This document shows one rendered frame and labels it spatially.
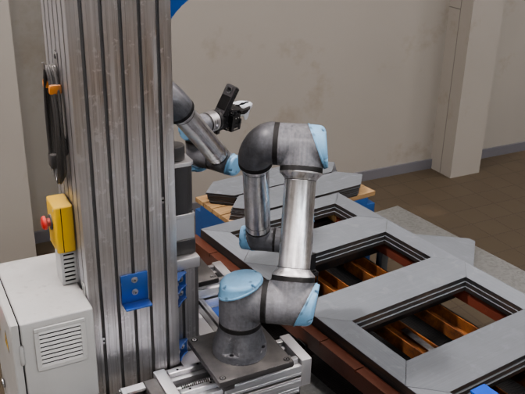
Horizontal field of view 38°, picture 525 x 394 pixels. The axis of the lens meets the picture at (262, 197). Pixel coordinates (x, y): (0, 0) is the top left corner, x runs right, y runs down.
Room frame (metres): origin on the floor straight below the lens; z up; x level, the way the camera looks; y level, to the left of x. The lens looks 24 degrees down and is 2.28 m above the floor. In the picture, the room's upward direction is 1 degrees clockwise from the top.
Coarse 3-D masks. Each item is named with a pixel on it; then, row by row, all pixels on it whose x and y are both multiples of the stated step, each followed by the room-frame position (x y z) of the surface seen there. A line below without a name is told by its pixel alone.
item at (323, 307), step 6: (318, 300) 2.30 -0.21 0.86; (318, 306) 2.26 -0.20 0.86; (324, 306) 2.26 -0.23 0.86; (330, 306) 2.26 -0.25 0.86; (324, 312) 2.22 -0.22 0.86; (330, 312) 2.22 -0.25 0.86; (336, 312) 2.23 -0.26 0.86; (330, 318) 2.19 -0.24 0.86; (336, 318) 2.19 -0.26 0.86; (342, 318) 2.19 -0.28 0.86
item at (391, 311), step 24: (360, 240) 2.78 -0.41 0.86; (384, 240) 2.84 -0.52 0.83; (240, 264) 2.59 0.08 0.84; (456, 288) 2.46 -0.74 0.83; (480, 288) 2.43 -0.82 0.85; (384, 312) 2.26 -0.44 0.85; (408, 312) 2.31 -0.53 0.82; (504, 312) 2.32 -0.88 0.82; (336, 336) 2.10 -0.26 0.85; (360, 360) 2.00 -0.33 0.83; (480, 384) 1.88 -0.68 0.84
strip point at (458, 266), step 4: (440, 260) 2.62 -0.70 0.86; (444, 260) 2.62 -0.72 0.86; (448, 260) 2.62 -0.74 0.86; (452, 260) 2.62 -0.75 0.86; (456, 260) 2.62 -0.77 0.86; (460, 260) 2.62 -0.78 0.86; (448, 264) 2.59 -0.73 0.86; (452, 264) 2.59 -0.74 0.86; (456, 264) 2.59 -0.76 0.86; (460, 264) 2.59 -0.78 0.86; (464, 264) 2.59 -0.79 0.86; (452, 268) 2.56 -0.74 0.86; (456, 268) 2.56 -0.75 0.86; (460, 268) 2.56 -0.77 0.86; (464, 268) 2.56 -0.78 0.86; (460, 272) 2.53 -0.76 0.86; (464, 272) 2.53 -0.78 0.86
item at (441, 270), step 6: (432, 258) 2.63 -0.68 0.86; (420, 264) 2.58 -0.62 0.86; (426, 264) 2.58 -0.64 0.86; (432, 264) 2.58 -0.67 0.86; (438, 264) 2.58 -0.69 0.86; (444, 264) 2.59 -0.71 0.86; (432, 270) 2.53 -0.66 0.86; (438, 270) 2.53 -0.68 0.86; (444, 270) 2.54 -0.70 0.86; (450, 270) 2.54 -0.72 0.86; (444, 276) 2.49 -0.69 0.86; (450, 276) 2.49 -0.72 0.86; (456, 276) 2.50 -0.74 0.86; (462, 276) 2.50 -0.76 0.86
